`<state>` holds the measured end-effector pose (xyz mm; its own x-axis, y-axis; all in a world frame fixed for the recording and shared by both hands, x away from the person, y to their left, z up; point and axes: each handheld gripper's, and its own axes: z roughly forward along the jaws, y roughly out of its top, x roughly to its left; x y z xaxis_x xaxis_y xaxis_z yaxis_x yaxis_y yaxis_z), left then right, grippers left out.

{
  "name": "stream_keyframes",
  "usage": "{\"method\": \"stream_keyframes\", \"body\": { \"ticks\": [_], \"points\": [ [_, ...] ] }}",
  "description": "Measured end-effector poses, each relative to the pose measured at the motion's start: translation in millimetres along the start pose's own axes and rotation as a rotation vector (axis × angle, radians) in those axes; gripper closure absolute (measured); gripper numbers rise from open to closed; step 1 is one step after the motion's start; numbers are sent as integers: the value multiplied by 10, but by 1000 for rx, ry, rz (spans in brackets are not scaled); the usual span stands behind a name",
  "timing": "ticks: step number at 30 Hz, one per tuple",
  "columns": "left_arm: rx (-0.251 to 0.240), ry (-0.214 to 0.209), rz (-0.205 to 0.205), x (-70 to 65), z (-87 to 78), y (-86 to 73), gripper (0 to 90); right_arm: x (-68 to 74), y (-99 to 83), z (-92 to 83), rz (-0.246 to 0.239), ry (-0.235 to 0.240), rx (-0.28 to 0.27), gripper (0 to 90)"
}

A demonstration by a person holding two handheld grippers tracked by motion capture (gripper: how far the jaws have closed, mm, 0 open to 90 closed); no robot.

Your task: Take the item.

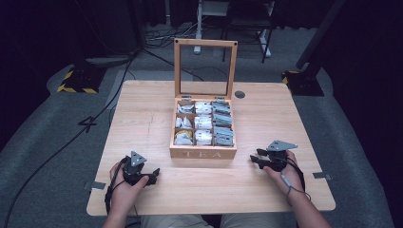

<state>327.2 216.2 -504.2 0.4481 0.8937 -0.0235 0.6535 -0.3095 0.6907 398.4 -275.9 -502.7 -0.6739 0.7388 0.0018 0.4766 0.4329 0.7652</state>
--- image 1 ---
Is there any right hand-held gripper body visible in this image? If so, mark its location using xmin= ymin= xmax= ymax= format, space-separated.
xmin=266 ymin=140 xmax=298 ymax=172

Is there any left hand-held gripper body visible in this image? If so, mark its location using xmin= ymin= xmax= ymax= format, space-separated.
xmin=123 ymin=151 xmax=153 ymax=186

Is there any person's left hand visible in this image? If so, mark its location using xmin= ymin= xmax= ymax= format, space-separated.
xmin=108 ymin=160 xmax=150 ymax=217

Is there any person's right hand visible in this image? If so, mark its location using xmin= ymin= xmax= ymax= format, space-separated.
xmin=263 ymin=150 xmax=305 ymax=203

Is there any yellow tea packet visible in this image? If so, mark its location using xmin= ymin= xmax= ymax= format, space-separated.
xmin=175 ymin=130 xmax=194 ymax=140

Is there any row of grey tea packets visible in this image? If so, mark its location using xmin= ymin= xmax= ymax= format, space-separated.
xmin=211 ymin=100 xmax=236 ymax=147

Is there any wooden tea box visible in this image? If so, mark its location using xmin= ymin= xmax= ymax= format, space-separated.
xmin=169 ymin=38 xmax=239 ymax=161

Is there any group of silver tea packets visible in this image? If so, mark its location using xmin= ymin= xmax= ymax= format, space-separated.
xmin=174 ymin=103 xmax=195 ymax=146

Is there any row of white tea packets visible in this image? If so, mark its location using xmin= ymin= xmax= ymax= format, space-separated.
xmin=194 ymin=101 xmax=214 ymax=147

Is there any black yellow striped stand base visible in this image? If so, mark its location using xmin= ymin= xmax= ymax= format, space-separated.
xmin=56 ymin=64 xmax=107 ymax=95
xmin=281 ymin=69 xmax=326 ymax=98

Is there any white metal stand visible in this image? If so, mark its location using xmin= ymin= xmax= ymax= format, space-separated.
xmin=193 ymin=0 xmax=273 ymax=59

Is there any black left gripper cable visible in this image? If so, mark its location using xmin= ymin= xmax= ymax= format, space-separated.
xmin=104 ymin=157 xmax=129 ymax=217

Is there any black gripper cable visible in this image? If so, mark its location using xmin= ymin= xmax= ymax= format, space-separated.
xmin=104 ymin=157 xmax=129 ymax=217
xmin=280 ymin=156 xmax=312 ymax=207

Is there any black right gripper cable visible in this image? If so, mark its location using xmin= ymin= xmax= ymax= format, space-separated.
xmin=280 ymin=156 xmax=312 ymax=207

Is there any grey metal table bracket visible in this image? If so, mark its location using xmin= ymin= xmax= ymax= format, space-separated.
xmin=83 ymin=180 xmax=107 ymax=191
xmin=312 ymin=171 xmax=333 ymax=181

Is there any long black floor cable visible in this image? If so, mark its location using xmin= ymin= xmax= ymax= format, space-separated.
xmin=2 ymin=50 xmax=138 ymax=228

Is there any black slanted stand post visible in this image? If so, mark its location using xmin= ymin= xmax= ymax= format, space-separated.
xmin=295 ymin=0 xmax=347 ymax=71

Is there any black metal frame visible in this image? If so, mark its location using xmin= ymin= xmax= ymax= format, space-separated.
xmin=221 ymin=0 xmax=276 ymax=65

